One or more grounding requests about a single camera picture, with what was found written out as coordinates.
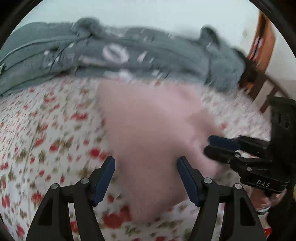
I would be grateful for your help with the floral bedsheet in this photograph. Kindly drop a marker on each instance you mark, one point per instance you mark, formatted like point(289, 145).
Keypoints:
point(46, 129)

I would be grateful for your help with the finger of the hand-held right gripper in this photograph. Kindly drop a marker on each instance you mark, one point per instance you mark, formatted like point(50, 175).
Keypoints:
point(227, 143)
point(222, 155)

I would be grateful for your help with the pink small garment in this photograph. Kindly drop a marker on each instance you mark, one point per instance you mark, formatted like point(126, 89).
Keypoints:
point(150, 139)

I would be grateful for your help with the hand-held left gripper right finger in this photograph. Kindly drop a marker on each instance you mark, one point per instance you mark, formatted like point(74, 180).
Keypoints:
point(188, 181)

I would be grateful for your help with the brown wooden furniture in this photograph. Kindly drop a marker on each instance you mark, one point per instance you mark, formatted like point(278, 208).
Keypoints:
point(261, 69)

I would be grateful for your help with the person's right hand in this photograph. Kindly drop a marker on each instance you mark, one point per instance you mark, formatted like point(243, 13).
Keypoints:
point(272, 200)

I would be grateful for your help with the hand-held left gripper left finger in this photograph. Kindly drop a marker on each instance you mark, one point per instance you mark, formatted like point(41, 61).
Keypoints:
point(105, 180)

